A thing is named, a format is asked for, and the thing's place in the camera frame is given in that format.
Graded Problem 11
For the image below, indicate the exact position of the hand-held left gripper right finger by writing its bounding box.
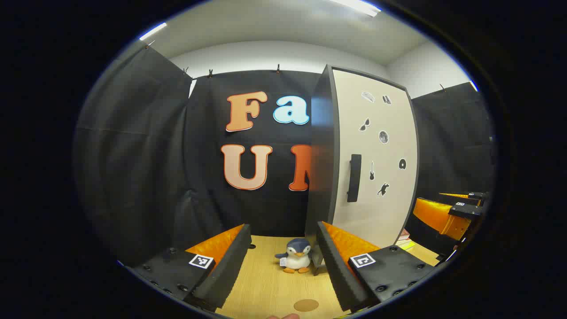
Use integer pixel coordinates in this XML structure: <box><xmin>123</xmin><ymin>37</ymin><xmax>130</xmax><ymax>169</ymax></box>
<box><xmin>316</xmin><ymin>221</ymin><xmax>439</xmax><ymax>313</ymax></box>

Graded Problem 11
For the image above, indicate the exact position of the grey cabinet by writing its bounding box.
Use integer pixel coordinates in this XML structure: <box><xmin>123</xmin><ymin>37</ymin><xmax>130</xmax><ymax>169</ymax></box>
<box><xmin>305</xmin><ymin>64</ymin><xmax>341</xmax><ymax>276</ymax></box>

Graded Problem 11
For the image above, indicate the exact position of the penguin plush toy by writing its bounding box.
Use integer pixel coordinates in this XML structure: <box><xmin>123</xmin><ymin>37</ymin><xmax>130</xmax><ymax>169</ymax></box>
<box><xmin>275</xmin><ymin>238</ymin><xmax>313</xmax><ymax>274</ymax></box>

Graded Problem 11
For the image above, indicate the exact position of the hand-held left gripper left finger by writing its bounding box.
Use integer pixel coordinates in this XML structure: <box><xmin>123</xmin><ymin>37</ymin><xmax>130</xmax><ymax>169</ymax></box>
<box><xmin>125</xmin><ymin>224</ymin><xmax>252</xmax><ymax>313</ymax></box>

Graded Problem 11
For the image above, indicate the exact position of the ceiling light strip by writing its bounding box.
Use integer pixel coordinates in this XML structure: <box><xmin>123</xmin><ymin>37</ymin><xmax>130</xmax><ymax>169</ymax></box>
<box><xmin>330</xmin><ymin>0</ymin><xmax>381</xmax><ymax>17</ymax></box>
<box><xmin>139</xmin><ymin>22</ymin><xmax>168</xmax><ymax>41</ymax></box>

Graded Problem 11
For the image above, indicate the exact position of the white cabinet door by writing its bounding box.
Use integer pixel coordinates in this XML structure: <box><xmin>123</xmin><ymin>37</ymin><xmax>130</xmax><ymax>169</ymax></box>
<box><xmin>330</xmin><ymin>66</ymin><xmax>420</xmax><ymax>249</ymax></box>

